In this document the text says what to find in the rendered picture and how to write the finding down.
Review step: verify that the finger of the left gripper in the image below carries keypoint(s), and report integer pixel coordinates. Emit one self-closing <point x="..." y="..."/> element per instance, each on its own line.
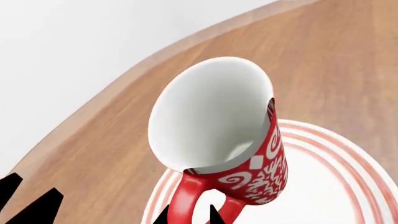
<point x="40" y="210"/>
<point x="7" y="187"/>

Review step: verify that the white plate with red rings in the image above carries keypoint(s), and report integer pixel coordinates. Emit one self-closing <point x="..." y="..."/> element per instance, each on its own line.
<point x="317" y="182"/>

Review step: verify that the red mug with white swirls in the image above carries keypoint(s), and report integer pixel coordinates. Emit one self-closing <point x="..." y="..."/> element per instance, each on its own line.
<point x="211" y="112"/>

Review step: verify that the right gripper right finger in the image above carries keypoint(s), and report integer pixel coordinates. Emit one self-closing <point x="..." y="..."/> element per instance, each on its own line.
<point x="214" y="218"/>

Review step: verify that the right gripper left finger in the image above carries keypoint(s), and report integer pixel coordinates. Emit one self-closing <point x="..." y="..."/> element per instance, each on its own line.
<point x="164" y="218"/>

